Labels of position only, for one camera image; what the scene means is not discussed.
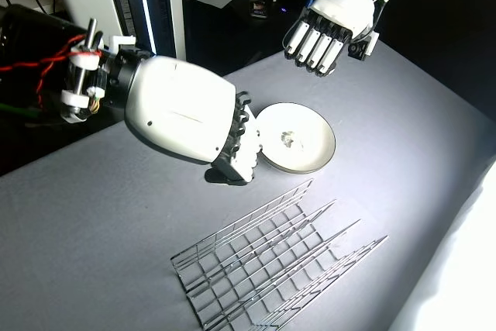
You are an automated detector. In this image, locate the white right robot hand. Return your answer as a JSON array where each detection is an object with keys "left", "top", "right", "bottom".
[{"left": 123, "top": 56, "right": 264, "bottom": 186}]

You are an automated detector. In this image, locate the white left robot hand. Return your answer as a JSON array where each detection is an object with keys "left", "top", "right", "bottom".
[{"left": 282, "top": 0, "right": 390, "bottom": 78}]

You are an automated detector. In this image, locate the white plate with leaf print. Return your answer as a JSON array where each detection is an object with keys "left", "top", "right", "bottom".
[
  {"left": 257, "top": 102, "right": 337, "bottom": 174},
  {"left": 263, "top": 152, "right": 335, "bottom": 176}
]

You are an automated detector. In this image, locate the small dark box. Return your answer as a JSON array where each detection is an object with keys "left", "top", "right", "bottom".
[{"left": 250, "top": 0, "right": 270, "bottom": 19}]

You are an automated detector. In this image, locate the white cloth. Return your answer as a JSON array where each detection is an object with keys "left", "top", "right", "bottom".
[{"left": 387, "top": 160, "right": 496, "bottom": 331}]

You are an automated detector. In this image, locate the chrome wire dish rack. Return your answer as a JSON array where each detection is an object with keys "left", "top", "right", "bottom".
[{"left": 169, "top": 178, "right": 389, "bottom": 331}]

